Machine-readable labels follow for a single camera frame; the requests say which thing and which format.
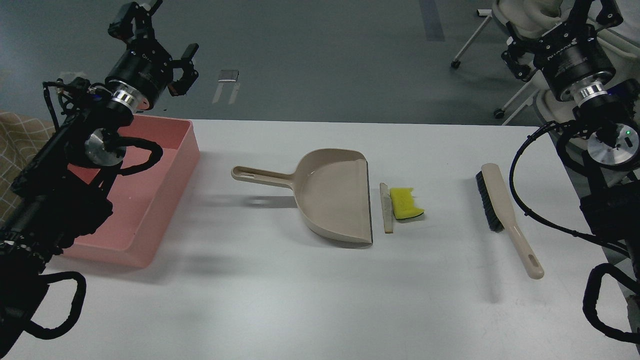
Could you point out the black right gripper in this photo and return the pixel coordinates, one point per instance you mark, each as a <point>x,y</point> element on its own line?
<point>575,57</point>

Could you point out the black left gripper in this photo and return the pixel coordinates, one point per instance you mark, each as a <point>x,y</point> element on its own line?
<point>145,64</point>

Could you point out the beige hand brush black bristles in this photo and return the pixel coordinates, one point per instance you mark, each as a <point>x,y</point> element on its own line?
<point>500,215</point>

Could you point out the beige plastic dustpan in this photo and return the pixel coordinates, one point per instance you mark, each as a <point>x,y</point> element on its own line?
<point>331,188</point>

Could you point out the yellow sponge piece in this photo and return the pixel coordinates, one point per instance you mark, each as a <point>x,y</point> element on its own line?
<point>403,204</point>

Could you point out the beige scrap strip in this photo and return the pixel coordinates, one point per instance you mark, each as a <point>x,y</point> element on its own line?
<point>386,208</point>

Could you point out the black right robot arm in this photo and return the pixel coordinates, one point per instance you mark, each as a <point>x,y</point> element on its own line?
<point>601,142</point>

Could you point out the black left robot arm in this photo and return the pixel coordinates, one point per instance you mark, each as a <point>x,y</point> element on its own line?
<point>64,189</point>

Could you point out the pink plastic bin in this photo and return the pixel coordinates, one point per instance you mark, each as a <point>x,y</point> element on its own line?
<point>143,203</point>

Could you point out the beige checkered cloth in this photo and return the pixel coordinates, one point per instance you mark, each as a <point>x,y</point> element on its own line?
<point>21,138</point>

